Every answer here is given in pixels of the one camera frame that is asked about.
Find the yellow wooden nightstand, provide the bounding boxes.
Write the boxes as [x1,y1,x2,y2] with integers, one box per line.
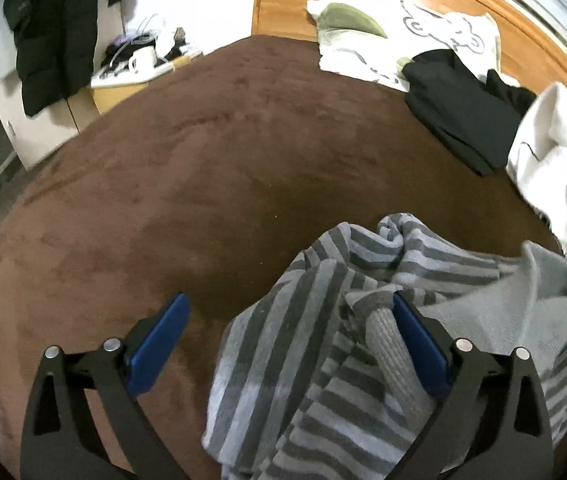
[90,52,204,117]

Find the tangle of cables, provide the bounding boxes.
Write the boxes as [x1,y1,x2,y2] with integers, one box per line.
[106,12,164,61]

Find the black hanging coat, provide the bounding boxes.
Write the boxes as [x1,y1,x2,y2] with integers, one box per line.
[2,0,127,117]

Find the gray striped sweater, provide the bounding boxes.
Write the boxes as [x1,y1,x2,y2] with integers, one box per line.
[201,212,567,480]

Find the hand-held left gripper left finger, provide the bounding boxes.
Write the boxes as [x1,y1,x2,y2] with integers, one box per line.
[20,292,192,480]

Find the white garment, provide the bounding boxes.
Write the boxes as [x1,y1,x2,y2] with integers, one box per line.
[506,81,567,286]

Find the black garment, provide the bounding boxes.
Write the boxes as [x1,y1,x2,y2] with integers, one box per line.
[402,49,538,177]

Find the white mug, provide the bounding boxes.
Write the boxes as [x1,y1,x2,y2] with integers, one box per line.
[128,47,159,75]

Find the white bear print pillow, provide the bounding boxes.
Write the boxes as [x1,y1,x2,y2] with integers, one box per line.
[306,0,501,93]

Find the white wardrobe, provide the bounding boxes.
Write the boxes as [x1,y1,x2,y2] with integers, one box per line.
[0,10,129,201]

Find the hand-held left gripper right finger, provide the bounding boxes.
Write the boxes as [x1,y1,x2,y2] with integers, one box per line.
[391,292,554,480]

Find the brown blanket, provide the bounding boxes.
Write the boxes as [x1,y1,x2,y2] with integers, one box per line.
[0,34,564,480]

